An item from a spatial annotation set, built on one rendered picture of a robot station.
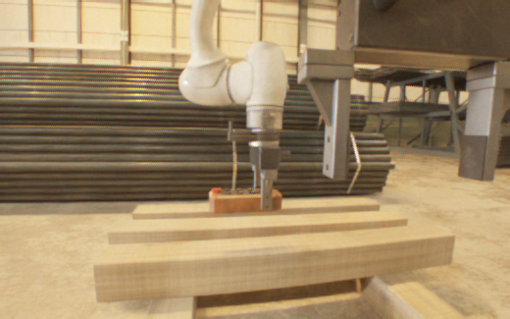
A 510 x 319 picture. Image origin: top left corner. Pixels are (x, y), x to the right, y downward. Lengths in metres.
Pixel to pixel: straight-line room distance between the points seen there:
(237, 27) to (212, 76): 9.15
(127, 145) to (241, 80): 1.25
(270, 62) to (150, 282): 0.57
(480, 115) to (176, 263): 0.60
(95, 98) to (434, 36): 1.86
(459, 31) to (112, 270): 0.69
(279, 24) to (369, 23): 9.92
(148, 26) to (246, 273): 9.51
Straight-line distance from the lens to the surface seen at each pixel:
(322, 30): 10.64
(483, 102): 0.29
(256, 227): 0.81
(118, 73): 2.44
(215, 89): 0.64
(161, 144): 1.73
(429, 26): 0.24
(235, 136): 0.59
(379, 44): 0.22
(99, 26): 10.29
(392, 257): 0.84
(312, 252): 0.69
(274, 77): 0.59
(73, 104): 1.97
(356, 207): 1.14
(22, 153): 2.01
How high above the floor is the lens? 0.50
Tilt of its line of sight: 7 degrees down
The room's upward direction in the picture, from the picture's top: 1 degrees clockwise
